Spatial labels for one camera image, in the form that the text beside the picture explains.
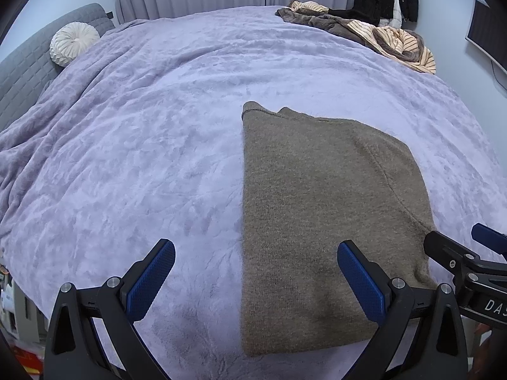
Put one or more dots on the grey quilted headboard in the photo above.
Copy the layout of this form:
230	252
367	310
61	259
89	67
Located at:
27	67

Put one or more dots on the brown fleece garment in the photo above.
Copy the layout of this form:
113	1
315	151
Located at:
317	19

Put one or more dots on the lavender fleece blanket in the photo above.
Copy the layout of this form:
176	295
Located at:
138	134

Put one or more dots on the black wall screen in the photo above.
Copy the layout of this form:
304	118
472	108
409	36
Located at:
489	27

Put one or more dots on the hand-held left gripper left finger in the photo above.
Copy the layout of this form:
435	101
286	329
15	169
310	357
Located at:
152	275

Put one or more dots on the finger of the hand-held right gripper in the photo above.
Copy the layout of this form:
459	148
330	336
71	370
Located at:
445	249
489	237

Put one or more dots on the cream striped garment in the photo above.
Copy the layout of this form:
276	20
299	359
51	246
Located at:
412	47

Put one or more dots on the round white pleated cushion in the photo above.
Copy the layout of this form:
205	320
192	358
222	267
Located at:
73	43

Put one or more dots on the black cloth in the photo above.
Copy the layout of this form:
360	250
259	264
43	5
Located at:
342	13

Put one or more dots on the cluttered bedside shelf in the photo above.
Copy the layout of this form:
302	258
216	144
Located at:
14	316

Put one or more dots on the olive brown knit sweater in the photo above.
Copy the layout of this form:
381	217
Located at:
324	213

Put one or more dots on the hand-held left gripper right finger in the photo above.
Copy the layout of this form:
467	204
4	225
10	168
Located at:
362	281

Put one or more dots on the person's right hand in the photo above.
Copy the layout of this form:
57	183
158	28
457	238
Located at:
482	334

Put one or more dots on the white hanging garment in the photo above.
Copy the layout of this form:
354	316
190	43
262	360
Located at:
396	12

